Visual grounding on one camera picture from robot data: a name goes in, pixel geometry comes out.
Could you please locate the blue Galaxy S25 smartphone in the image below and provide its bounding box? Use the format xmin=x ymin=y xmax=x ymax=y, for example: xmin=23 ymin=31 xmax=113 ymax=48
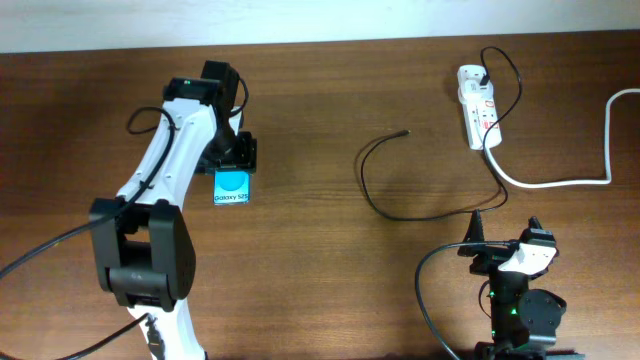
xmin=213 ymin=171 xmax=250 ymax=206

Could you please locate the black USB charging cable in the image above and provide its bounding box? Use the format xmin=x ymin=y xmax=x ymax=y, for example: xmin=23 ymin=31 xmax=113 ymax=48
xmin=355 ymin=46 xmax=523 ymax=222

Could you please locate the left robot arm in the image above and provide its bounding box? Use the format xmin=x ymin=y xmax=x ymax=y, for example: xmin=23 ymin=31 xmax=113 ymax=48
xmin=89 ymin=60 xmax=257 ymax=359

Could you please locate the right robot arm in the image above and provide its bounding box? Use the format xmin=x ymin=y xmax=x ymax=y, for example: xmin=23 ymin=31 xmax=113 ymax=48
xmin=457 ymin=210 xmax=586 ymax=360

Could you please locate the white USB charger adapter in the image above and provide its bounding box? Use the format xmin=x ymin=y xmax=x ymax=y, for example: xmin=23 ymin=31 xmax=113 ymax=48
xmin=458 ymin=79 xmax=494 ymax=105

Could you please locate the white power strip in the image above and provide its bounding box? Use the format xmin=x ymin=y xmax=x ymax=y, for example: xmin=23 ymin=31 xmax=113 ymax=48
xmin=457 ymin=64 xmax=502 ymax=150

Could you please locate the white power strip cord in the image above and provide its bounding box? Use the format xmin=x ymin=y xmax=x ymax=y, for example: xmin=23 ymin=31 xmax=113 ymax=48
xmin=482 ymin=88 xmax=640 ymax=190

